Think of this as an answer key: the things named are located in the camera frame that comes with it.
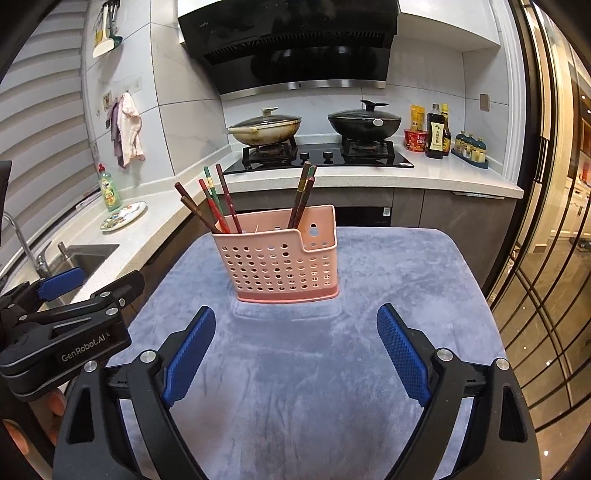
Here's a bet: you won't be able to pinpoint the pink perforated utensil basket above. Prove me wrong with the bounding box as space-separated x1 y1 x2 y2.
211 204 341 304

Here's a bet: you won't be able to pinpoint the grey plush table mat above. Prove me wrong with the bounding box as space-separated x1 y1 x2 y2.
108 226 509 480

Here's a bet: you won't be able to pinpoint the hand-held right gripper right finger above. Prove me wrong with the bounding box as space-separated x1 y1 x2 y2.
376 302 542 480

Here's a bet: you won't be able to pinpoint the black wok with lid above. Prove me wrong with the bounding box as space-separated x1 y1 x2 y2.
328 100 402 139

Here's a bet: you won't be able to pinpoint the glass partition door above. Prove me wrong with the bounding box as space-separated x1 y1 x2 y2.
480 0 591 480

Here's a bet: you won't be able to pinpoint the metal sink faucet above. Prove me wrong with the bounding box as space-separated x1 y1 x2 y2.
0 211 49 278

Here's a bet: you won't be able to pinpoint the spice jar rack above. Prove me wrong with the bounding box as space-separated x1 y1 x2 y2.
451 131 489 169

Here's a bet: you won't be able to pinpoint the steel kitchen sink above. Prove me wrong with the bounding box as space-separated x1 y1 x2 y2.
46 243 120 305

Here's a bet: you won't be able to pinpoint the red instant noodle bowl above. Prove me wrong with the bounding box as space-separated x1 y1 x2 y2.
404 128 429 153

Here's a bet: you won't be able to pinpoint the brown chopstick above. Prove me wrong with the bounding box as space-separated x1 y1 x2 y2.
287 161 311 230
180 196 222 234

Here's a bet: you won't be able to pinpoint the green dish soap bottle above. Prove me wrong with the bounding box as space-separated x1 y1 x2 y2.
97 163 123 213

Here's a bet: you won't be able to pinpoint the white window blinds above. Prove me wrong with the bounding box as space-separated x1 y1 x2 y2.
0 23 100 278

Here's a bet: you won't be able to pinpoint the hanging white spatula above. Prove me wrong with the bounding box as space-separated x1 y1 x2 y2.
92 4 115 59

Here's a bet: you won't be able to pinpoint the green chopstick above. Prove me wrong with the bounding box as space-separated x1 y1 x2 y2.
204 166 227 222
302 165 317 217

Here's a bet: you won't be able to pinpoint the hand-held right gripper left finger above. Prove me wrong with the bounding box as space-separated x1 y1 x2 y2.
54 305 217 480

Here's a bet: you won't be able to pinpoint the beige wok with glass lid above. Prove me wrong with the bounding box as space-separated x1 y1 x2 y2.
226 107 303 146

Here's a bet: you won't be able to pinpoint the dark base cabinets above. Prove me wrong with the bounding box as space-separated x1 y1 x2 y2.
139 187 518 296

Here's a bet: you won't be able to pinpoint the pink hanging cloth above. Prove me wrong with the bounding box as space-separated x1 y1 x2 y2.
116 92 145 168

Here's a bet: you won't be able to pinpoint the colourful printed plate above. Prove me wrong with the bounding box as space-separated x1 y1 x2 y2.
100 201 148 230

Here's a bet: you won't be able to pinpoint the black gas stove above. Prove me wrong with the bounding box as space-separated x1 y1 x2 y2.
223 141 415 175

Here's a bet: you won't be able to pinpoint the person's left hand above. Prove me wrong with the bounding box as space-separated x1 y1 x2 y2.
0 388 68 446

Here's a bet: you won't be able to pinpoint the purple hanging cloth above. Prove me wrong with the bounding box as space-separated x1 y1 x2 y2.
107 102 125 168

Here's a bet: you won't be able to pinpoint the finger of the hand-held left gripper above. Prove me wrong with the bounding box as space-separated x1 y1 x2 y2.
0 267 88 325
18 270 147 336

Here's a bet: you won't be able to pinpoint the white wall cabinet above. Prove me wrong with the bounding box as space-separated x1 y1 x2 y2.
399 0 502 51

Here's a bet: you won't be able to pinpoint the dark soy sauce bottle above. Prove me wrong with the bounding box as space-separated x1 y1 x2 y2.
425 104 452 160

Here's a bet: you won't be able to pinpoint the speckled stone kitchen counter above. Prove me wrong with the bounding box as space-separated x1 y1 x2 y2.
0 159 525 301

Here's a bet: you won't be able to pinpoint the black range hood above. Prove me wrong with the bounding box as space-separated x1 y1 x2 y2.
178 0 400 97

